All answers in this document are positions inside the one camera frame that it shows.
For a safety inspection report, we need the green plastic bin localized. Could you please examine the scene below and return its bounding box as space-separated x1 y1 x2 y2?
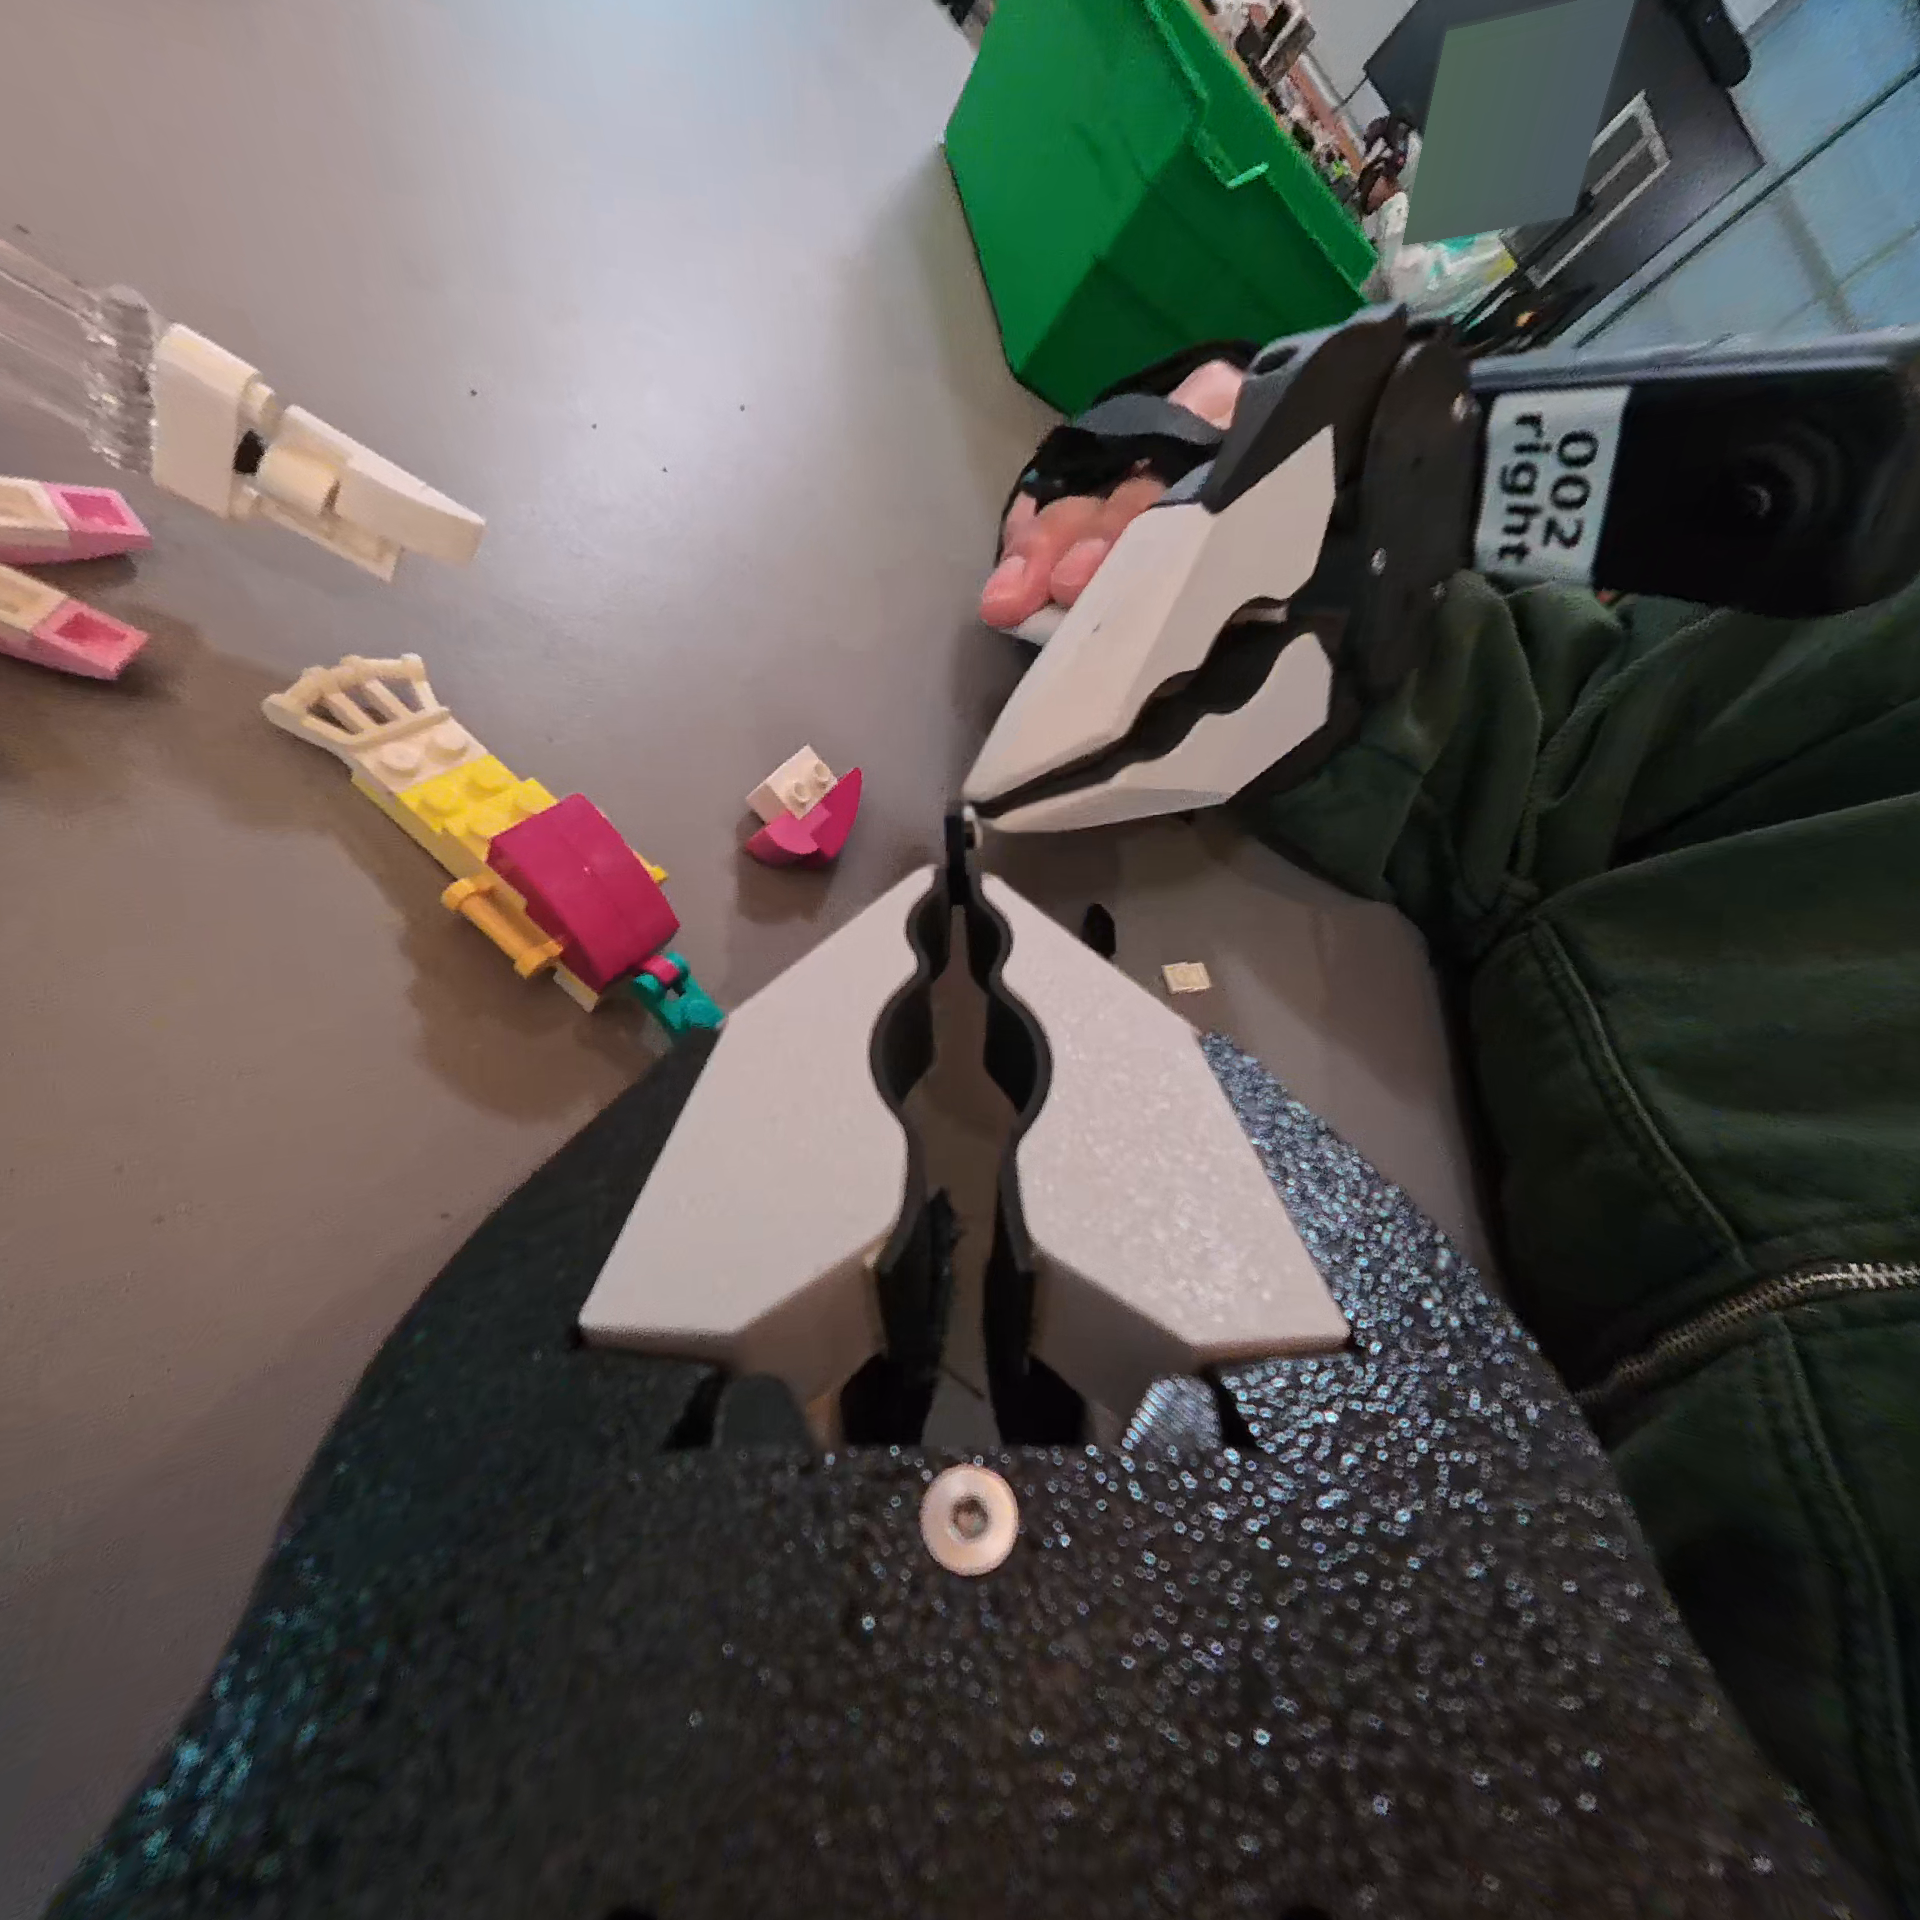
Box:
943 0 1387 427

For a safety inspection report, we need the white and magenta lego piece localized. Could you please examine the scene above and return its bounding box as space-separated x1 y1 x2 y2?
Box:
745 745 871 874

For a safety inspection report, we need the person's right forearm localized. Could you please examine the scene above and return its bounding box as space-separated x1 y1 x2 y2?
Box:
1253 574 1920 963

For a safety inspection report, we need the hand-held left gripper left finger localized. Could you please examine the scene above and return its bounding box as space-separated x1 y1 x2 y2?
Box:
577 863 963 1412

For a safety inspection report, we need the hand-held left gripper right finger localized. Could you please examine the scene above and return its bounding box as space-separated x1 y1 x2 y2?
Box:
957 863 1353 1410

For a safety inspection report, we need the white and clear lego assembly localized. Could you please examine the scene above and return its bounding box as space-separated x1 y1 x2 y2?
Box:
0 237 493 589

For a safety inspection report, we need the person's right hand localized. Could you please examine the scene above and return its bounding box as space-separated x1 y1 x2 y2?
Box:
980 360 1250 632

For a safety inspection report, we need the yellow and magenta lego build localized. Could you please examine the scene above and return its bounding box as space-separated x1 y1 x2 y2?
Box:
260 651 726 1049

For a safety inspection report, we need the pink lego wedge piece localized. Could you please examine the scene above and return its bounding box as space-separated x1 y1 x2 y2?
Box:
0 475 157 569
0 564 154 686

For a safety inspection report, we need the dark green jacket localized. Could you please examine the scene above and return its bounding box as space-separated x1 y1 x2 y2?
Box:
1432 810 1920 1920

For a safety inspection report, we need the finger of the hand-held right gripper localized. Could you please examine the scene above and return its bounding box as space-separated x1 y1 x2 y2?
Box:
972 627 1349 839
961 427 1342 810

